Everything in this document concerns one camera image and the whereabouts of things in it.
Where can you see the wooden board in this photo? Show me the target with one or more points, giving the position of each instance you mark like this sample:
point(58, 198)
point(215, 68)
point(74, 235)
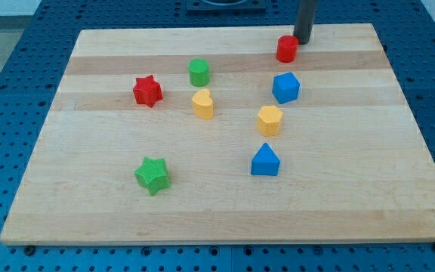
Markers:
point(354, 165)

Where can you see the blue cube block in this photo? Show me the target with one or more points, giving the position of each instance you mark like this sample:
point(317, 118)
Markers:
point(286, 87)

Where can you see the dark grey pointer rod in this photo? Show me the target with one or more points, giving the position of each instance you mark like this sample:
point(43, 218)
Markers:
point(305, 20)

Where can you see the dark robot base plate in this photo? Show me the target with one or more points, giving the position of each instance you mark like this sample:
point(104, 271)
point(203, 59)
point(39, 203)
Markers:
point(202, 6)

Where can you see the red star block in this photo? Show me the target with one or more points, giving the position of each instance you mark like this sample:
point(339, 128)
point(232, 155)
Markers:
point(147, 91)

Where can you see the yellow heart block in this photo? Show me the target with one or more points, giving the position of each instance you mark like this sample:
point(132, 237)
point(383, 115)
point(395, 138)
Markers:
point(203, 105)

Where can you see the blue triangle block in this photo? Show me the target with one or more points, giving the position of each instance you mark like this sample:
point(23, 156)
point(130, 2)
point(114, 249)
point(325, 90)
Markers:
point(265, 162)

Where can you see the yellow hexagon block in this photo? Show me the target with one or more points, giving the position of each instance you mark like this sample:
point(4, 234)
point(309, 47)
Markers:
point(269, 120)

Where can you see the green star block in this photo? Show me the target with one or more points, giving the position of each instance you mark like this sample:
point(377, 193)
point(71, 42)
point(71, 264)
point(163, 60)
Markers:
point(153, 175)

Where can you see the red cylinder block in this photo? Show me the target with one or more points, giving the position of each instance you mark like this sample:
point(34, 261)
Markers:
point(287, 47)

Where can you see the green cylinder block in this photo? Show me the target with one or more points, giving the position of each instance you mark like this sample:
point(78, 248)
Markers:
point(199, 72)

